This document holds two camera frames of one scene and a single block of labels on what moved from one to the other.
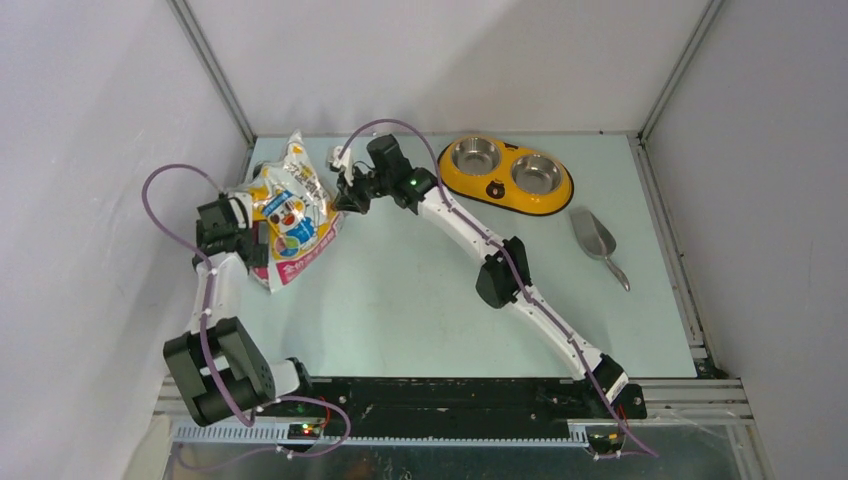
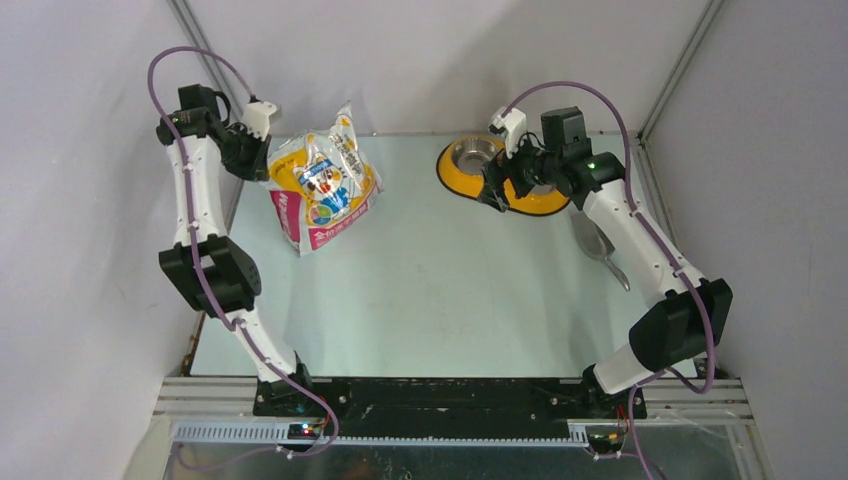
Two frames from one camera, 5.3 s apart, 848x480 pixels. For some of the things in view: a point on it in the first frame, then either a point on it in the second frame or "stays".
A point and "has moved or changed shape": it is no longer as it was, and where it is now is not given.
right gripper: (348, 197) to (503, 168)
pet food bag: (291, 197) has moved or changed shape
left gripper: (260, 250) to (256, 169)
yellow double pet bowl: (507, 175) stays
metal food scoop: (596, 240) stays
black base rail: (340, 404) stays
